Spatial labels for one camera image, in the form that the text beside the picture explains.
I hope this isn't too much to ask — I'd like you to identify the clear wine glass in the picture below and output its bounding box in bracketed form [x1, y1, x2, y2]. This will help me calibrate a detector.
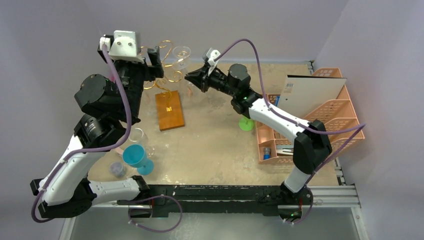
[185, 81, 194, 98]
[128, 127, 155, 158]
[172, 46, 191, 70]

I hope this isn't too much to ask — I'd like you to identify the green plastic goblet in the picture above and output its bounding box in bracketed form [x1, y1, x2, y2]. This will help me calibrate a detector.
[238, 116, 255, 132]

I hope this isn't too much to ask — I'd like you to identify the blue plastic goblet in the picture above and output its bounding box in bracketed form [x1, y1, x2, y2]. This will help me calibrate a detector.
[122, 144, 154, 176]

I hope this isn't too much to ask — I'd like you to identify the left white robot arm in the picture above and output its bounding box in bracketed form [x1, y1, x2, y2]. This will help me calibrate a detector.
[30, 46, 164, 223]

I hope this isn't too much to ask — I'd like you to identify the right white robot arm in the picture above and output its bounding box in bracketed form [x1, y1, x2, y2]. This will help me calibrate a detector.
[184, 64, 333, 204]

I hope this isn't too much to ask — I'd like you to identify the wooden rack base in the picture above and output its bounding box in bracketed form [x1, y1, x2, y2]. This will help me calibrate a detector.
[155, 90, 185, 132]

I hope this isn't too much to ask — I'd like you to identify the grey board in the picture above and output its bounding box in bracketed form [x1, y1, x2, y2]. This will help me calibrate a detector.
[277, 75, 347, 119]

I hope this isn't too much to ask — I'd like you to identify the small grey jar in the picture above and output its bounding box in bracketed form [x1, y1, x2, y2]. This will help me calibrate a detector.
[109, 162, 127, 178]

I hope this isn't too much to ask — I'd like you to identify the peach plastic organizer basket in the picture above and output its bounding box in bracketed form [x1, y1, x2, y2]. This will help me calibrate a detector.
[255, 67, 366, 166]

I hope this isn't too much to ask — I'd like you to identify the gold wire wine glass rack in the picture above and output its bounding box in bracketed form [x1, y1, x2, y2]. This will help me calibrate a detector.
[143, 40, 185, 112]

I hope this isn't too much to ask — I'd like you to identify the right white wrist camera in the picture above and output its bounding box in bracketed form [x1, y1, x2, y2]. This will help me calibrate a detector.
[202, 48, 221, 68]

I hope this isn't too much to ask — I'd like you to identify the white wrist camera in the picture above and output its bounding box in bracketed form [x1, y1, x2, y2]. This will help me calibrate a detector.
[202, 48, 221, 68]
[98, 30, 145, 63]

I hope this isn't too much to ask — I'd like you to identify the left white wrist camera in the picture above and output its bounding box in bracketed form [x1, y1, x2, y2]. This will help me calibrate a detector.
[98, 30, 145, 63]

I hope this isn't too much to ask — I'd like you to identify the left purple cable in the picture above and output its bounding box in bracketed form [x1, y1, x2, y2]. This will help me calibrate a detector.
[31, 44, 183, 233]

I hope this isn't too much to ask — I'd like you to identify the blue grey hose connector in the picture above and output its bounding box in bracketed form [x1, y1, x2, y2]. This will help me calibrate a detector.
[263, 147, 272, 160]

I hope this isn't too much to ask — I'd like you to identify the black aluminium base frame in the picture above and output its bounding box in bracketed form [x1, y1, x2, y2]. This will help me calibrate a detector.
[69, 183, 362, 220]

